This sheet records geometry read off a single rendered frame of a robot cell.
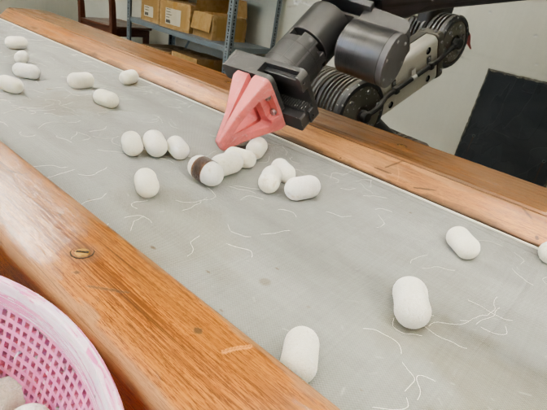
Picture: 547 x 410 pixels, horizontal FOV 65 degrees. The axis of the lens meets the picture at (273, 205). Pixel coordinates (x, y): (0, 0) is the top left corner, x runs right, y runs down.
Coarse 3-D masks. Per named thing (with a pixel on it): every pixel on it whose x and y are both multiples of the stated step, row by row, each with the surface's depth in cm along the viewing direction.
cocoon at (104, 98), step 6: (96, 90) 53; (102, 90) 53; (96, 96) 53; (102, 96) 52; (108, 96) 52; (114, 96) 52; (96, 102) 53; (102, 102) 53; (108, 102) 52; (114, 102) 53
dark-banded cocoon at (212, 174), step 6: (198, 156) 38; (192, 162) 38; (210, 162) 37; (204, 168) 37; (210, 168) 37; (216, 168) 37; (204, 174) 37; (210, 174) 37; (216, 174) 37; (222, 174) 38; (204, 180) 37; (210, 180) 37; (216, 180) 37
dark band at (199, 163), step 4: (200, 156) 38; (204, 156) 38; (196, 160) 38; (200, 160) 38; (204, 160) 38; (208, 160) 38; (212, 160) 38; (192, 164) 38; (196, 164) 38; (200, 164) 37; (204, 164) 37; (192, 168) 38; (196, 168) 37; (200, 168) 37; (192, 172) 38; (196, 172) 37; (192, 176) 38; (196, 176) 38
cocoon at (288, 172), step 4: (276, 160) 42; (280, 160) 42; (284, 160) 42; (272, 164) 42; (276, 164) 42; (280, 164) 41; (284, 164) 41; (288, 164) 41; (280, 168) 41; (284, 168) 41; (288, 168) 41; (292, 168) 41; (284, 172) 40; (288, 172) 40; (292, 172) 41; (284, 176) 41; (288, 176) 41; (292, 176) 41; (284, 180) 41
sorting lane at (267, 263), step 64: (0, 64) 63; (64, 64) 70; (0, 128) 42; (64, 128) 45; (128, 128) 48; (192, 128) 52; (128, 192) 35; (192, 192) 37; (256, 192) 39; (320, 192) 41; (384, 192) 44; (192, 256) 28; (256, 256) 29; (320, 256) 31; (384, 256) 32; (448, 256) 34; (512, 256) 36; (256, 320) 24; (320, 320) 25; (384, 320) 26; (448, 320) 27; (512, 320) 28; (320, 384) 21; (384, 384) 21; (448, 384) 22; (512, 384) 23
